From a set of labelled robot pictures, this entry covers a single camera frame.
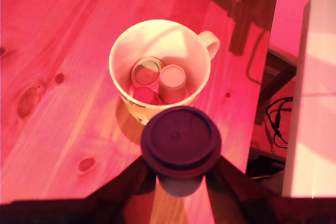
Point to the pale coffee capsule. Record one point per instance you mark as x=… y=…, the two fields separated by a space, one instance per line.
x=172 y=82

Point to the black box on floor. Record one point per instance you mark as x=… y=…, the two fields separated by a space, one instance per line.
x=265 y=165

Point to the red coffee capsule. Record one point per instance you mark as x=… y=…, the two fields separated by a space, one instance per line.
x=144 y=95

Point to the coffee capsule with foil lid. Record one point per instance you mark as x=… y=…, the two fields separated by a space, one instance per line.
x=146 y=73

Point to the white cabinet panel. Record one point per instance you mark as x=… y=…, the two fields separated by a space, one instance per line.
x=315 y=103

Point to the white printed ceramic mug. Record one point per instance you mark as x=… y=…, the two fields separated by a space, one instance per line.
x=157 y=40

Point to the dark purple coffee capsule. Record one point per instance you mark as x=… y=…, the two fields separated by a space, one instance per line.
x=181 y=140

